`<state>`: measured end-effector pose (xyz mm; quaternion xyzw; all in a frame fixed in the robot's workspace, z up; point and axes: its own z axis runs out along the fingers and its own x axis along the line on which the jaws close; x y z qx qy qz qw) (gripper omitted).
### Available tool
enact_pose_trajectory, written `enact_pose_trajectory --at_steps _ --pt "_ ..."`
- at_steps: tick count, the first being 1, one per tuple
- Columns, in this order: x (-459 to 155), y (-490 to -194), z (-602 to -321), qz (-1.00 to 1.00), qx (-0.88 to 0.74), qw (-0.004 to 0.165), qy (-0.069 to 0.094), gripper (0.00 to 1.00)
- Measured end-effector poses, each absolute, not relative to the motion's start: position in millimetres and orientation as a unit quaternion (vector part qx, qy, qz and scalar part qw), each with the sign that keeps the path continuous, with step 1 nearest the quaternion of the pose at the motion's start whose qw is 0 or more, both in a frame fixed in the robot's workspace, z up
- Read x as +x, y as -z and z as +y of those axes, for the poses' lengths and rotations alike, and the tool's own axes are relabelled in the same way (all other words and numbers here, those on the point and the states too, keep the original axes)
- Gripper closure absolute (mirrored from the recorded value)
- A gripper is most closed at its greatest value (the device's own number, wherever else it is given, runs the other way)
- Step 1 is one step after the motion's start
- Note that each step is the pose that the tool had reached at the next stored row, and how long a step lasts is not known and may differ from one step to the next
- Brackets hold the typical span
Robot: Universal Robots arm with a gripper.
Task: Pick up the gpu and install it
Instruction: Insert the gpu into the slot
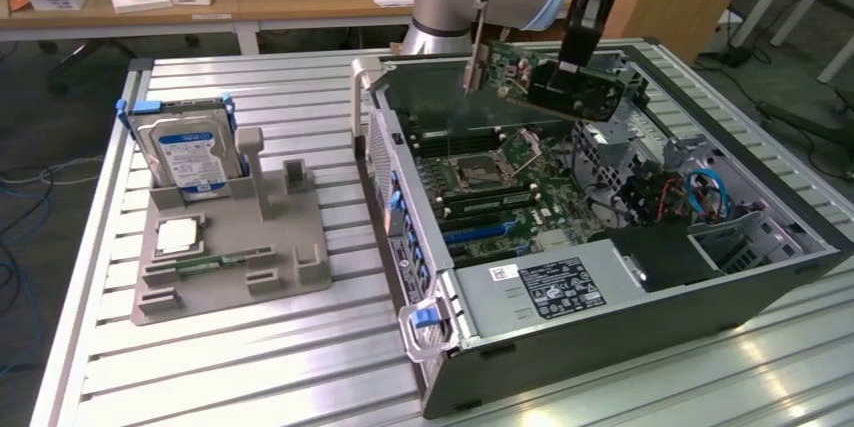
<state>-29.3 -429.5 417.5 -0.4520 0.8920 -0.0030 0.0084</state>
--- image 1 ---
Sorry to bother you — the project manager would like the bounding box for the green graphics card black fan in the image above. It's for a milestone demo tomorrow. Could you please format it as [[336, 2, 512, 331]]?
[[459, 0, 635, 124]]

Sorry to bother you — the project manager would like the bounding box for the wooden cabinet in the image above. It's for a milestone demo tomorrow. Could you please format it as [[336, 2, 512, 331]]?
[[585, 0, 766, 63]]

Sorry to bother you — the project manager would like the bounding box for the silver metal drive cage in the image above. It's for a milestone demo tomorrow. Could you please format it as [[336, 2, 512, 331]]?
[[571, 59, 710, 183]]

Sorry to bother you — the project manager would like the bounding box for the metal socket cover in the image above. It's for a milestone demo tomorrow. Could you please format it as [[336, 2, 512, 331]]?
[[496, 129, 545, 166]]

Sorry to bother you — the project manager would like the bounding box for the white floor power box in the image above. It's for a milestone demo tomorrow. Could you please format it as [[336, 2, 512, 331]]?
[[710, 11, 746, 56]]

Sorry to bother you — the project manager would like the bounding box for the green motherboard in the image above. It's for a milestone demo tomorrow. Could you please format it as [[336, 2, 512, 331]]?
[[399, 111, 601, 268]]

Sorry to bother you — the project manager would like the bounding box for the CPU socket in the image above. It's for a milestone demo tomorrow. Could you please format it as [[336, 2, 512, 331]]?
[[449, 151, 515, 193]]

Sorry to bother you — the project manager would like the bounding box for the black installed RAM stick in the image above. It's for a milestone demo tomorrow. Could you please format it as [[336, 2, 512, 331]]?
[[443, 191, 540, 216]]

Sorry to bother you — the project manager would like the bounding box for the black stand foot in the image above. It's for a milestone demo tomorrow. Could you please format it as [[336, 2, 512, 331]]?
[[756, 96, 854, 153]]

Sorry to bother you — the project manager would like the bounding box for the blue expansion slot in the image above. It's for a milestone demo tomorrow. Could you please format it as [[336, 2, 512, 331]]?
[[443, 220, 513, 244]]

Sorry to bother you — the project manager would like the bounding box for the silver disk bay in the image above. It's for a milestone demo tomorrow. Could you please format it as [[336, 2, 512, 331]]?
[[686, 211, 802, 276]]

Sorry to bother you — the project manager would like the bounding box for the grey power supply unit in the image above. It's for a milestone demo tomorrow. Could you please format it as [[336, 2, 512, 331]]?
[[452, 239, 652, 338]]

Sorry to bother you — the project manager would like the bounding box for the black open PC case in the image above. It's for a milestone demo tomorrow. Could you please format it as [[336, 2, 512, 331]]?
[[349, 44, 854, 421]]

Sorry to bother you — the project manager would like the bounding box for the green RAM stick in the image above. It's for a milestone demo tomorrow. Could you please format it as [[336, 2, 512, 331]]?
[[173, 252, 255, 273]]

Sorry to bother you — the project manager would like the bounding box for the silver CPU chip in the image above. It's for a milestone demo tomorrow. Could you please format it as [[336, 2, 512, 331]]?
[[153, 219, 205, 254]]

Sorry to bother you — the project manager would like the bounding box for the grey plastic parts rack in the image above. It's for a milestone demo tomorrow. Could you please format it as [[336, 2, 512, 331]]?
[[130, 126, 333, 328]]

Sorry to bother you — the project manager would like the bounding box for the black office chair base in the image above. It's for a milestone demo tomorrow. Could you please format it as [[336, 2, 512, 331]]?
[[38, 39, 134, 96]]

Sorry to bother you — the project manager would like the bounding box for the blue wire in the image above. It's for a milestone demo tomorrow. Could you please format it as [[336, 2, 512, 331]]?
[[686, 166, 735, 221]]

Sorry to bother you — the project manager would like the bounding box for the red wire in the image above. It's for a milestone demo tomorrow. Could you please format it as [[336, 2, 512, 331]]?
[[656, 179, 688, 223]]

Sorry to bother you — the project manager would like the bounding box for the hard disk with blue bracket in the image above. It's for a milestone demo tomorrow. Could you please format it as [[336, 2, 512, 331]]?
[[116, 94, 252, 206]]

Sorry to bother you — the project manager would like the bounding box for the grey floor cable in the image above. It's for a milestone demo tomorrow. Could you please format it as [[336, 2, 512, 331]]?
[[0, 156, 101, 186]]

